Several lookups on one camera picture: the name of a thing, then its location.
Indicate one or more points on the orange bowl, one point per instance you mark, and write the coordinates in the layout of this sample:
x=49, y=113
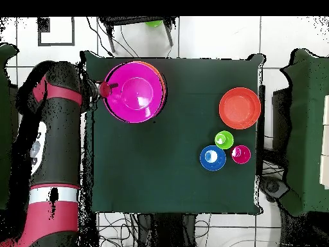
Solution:
x=159, y=73

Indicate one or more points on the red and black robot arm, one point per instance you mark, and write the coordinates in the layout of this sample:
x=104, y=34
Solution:
x=56, y=159

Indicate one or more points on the black stool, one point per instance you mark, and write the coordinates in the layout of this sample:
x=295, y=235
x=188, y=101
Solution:
x=133, y=20

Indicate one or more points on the lime green bowl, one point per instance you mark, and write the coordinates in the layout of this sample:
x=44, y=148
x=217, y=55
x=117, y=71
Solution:
x=154, y=23

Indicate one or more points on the dark green tablecloth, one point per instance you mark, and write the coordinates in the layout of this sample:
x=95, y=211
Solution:
x=154, y=180

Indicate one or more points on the green cloth side table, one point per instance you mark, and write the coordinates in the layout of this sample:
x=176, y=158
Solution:
x=5, y=115
x=308, y=128

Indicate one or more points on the blue bowl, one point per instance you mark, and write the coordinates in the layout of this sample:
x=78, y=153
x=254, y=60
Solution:
x=213, y=158

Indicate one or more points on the green cup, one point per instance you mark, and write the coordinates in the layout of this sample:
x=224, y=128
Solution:
x=224, y=140

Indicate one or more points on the shallow red-orange bowl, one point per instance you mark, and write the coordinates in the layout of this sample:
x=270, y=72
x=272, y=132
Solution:
x=240, y=108

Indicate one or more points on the red cup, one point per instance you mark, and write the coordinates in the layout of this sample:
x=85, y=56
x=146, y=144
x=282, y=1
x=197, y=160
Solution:
x=240, y=154

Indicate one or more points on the black office chair base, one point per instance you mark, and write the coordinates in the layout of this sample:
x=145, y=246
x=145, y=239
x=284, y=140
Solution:
x=272, y=187

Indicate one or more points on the white boxes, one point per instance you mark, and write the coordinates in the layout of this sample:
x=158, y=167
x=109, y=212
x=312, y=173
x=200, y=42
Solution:
x=326, y=167

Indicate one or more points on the black table frame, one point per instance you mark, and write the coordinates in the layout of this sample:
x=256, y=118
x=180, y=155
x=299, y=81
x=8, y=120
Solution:
x=261, y=115

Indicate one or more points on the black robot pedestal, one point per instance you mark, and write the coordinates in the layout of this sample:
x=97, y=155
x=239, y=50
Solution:
x=164, y=231

